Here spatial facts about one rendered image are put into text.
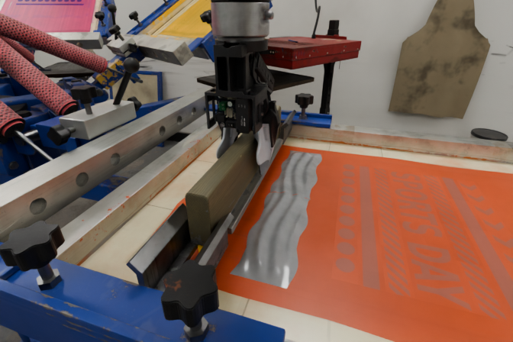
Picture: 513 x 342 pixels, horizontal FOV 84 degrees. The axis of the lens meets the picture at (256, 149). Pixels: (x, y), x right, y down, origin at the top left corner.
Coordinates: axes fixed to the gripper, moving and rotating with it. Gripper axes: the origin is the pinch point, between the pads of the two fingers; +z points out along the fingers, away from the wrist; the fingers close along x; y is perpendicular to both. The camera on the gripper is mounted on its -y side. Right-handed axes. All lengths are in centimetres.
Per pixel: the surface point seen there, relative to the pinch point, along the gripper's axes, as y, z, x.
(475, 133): -176, 52, 104
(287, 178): -4.7, 4.7, 6.0
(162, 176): 4.4, 2.8, -14.6
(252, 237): 11.5, 5.1, 4.4
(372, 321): 19.3, 5.2, 19.8
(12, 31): -14, -19, -66
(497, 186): -14.1, 5.3, 42.9
